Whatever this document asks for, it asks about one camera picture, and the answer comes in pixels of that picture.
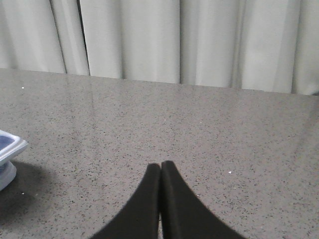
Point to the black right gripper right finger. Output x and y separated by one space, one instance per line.
183 215

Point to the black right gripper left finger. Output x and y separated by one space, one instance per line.
139 218

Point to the pale grey-green curtain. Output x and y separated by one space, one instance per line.
268 45

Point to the light blue slipper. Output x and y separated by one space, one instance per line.
10 146

